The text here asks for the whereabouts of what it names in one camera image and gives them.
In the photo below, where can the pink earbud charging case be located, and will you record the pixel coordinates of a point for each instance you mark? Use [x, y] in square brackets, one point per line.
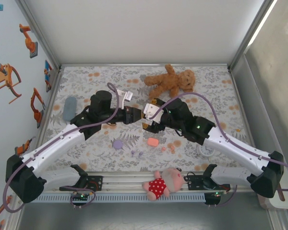
[153, 141]

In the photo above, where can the purple earbud charging case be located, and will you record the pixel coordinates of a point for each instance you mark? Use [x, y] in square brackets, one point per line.
[117, 144]

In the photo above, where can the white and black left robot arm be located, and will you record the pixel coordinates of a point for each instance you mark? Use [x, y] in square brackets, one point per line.
[50, 146]

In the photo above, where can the blue-grey glasses case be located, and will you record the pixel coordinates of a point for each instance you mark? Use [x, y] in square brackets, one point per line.
[69, 109]

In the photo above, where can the brown teddy bear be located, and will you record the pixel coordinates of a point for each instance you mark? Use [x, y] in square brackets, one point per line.
[168, 81]

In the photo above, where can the floral patterned table cloth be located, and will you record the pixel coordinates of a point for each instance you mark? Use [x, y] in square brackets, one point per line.
[98, 79]

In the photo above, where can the small white alarm clock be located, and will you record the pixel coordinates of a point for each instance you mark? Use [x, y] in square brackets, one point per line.
[205, 151]

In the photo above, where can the aluminium extrusion base beam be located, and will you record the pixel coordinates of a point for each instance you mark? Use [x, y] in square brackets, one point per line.
[124, 183]

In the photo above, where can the pink plush toy red dress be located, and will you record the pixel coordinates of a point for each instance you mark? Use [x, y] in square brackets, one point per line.
[158, 187]

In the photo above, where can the small circuit board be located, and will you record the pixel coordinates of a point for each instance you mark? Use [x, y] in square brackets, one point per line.
[81, 196]
[214, 194]

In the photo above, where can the white tissue box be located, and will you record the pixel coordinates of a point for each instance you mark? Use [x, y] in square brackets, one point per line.
[273, 203]

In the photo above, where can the aluminium frame rail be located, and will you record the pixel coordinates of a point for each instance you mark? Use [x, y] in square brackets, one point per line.
[144, 65]
[48, 115]
[245, 115]

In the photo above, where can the blue orange machine wall sticker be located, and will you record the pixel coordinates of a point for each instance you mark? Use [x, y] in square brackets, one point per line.
[48, 74]

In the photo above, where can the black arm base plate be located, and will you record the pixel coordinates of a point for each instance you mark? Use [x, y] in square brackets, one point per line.
[96, 183]
[194, 183]

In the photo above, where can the aluminium frame post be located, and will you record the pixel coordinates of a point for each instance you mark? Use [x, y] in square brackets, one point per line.
[39, 33]
[248, 33]

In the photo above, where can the orange claw wall sticker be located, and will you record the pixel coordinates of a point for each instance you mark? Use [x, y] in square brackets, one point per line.
[6, 76]

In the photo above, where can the orange beam wall sticker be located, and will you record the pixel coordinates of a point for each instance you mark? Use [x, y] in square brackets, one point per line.
[1, 208]

